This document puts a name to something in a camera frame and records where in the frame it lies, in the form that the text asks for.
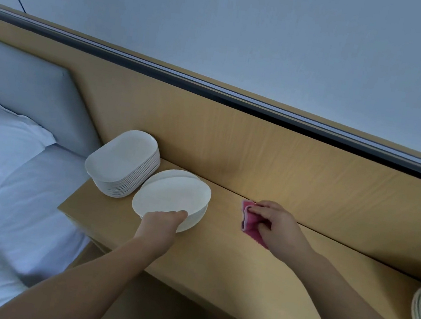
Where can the person's right hand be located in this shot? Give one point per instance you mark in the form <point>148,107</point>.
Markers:
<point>288,234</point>

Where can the person's left hand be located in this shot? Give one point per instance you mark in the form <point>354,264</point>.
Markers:
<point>158,232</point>

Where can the pink cleaning cloth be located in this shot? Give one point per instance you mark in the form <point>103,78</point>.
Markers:
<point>250,225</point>

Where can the white glossy round plate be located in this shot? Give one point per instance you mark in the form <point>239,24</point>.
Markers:
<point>196,220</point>
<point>170,195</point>

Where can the pile of white oblong plates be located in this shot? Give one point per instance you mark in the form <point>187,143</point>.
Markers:
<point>120,156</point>

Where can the person's left forearm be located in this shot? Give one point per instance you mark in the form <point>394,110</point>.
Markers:
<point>72,291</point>

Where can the white bed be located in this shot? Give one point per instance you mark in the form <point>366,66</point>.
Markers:
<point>28,217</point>

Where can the grey upholstered headboard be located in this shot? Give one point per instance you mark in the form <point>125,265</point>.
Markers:
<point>39,92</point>

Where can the black wall rail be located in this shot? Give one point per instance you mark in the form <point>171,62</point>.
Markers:
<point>205,90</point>

